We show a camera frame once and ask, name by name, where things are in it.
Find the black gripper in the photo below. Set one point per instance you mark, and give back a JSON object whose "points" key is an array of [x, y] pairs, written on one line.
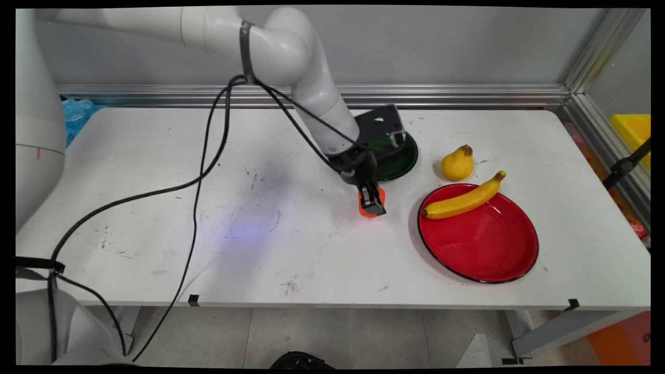
{"points": [[361, 167]]}

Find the orange toy carrot piece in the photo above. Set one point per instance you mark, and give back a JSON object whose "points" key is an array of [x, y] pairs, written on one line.
{"points": [[370, 212]]}

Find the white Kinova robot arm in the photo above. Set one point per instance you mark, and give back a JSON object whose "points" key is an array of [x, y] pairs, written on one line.
{"points": [[291, 52]]}

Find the dark green round plate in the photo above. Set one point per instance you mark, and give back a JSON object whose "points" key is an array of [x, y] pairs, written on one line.
{"points": [[402, 161]]}

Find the yellow toy banana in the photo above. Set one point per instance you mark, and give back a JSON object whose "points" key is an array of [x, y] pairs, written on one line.
{"points": [[462, 201]]}

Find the yellow toy pear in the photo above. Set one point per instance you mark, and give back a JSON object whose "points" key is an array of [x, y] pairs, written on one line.
{"points": [[457, 165]]}

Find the red round plate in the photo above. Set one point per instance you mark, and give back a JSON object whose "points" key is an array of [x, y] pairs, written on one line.
{"points": [[480, 241]]}

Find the black round object on floor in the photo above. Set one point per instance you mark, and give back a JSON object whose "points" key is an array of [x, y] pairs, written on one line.
{"points": [[301, 360]]}

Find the black tape mark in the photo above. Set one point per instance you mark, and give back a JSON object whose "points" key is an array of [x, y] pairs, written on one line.
{"points": [[573, 305], [194, 299]]}

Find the grey table leg foot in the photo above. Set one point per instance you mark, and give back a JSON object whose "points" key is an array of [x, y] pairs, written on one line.
{"points": [[561, 332]]}

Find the yellow plastic box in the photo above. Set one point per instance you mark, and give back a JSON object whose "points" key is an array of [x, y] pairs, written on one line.
{"points": [[633, 132]]}

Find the white table leg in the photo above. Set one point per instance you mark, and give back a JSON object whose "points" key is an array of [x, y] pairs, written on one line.
{"points": [[127, 327]]}

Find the orange box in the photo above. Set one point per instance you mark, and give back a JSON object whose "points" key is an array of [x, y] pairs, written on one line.
{"points": [[621, 343]]}

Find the blue bubble wrap sheet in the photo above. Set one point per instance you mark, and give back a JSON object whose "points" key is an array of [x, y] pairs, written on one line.
{"points": [[78, 114]]}

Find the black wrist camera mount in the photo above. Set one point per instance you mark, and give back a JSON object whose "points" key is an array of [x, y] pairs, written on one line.
{"points": [[387, 127]]}

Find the horizontal aluminium frame rail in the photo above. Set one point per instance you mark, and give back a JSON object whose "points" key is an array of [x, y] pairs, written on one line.
{"points": [[467, 96]]}

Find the side aluminium frame rail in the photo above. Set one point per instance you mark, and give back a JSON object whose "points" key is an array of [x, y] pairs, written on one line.
{"points": [[608, 150]]}

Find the slanted aluminium frame post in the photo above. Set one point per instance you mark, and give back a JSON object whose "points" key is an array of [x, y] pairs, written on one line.
{"points": [[602, 47]]}

